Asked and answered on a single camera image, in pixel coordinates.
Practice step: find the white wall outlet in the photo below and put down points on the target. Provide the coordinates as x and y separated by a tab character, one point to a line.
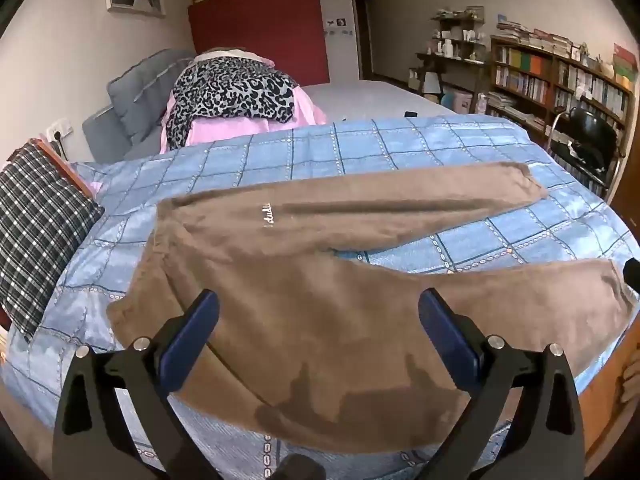
59	131

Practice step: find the stack of books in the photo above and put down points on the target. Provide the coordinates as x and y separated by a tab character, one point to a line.
535	35

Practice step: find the brown fleece pants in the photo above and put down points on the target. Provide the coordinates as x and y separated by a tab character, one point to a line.
300	305

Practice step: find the red wall panel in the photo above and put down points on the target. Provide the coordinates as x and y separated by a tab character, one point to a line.
260	25

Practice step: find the pink blanket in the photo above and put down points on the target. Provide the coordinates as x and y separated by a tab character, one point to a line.
305	110

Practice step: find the wooden bookshelf with books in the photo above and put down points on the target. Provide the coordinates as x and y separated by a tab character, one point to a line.
545	85

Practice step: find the wooden desk shelf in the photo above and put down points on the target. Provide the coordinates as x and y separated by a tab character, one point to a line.
452	55

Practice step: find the blue checked quilt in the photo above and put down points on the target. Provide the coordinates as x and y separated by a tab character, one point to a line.
400	145

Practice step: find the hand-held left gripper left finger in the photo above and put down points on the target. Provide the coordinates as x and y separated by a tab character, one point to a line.
192	341

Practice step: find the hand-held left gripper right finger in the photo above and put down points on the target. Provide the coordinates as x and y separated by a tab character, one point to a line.
450	341

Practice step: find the leopard print cloth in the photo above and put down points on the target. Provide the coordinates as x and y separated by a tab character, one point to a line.
230	92

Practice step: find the wooden bed frame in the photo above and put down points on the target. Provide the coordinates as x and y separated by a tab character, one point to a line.
65	165

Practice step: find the grey quilted cushion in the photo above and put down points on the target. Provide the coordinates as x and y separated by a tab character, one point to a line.
107	132
145	85

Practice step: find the white folded cloth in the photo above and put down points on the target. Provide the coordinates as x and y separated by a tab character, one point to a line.
235	54

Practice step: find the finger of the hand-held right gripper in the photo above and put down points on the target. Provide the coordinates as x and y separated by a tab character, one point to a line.
633	274

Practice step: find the white mattress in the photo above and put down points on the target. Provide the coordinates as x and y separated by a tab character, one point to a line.
370	97

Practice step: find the dark plaid pillow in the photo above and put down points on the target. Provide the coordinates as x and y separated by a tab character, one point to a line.
40	230

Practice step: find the coloured storage boxes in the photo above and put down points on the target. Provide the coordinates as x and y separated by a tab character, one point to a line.
625	65

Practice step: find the black office chair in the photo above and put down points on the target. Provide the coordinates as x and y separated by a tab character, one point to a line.
590	135

